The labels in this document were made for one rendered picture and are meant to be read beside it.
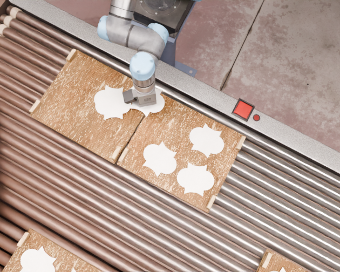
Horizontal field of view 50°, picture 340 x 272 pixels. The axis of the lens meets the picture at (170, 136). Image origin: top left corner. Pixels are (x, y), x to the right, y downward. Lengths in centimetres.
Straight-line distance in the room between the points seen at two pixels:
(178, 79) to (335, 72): 155
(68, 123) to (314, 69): 187
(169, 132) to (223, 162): 25
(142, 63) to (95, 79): 52
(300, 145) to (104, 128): 81
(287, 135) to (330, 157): 20
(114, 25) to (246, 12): 183
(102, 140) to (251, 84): 142
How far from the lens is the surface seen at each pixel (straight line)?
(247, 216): 151
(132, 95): 134
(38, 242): 153
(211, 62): 269
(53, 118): 159
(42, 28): 181
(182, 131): 151
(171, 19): 170
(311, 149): 163
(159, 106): 140
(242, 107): 159
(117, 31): 121
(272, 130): 160
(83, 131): 155
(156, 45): 118
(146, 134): 151
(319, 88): 281
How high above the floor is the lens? 239
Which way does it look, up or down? 75 degrees down
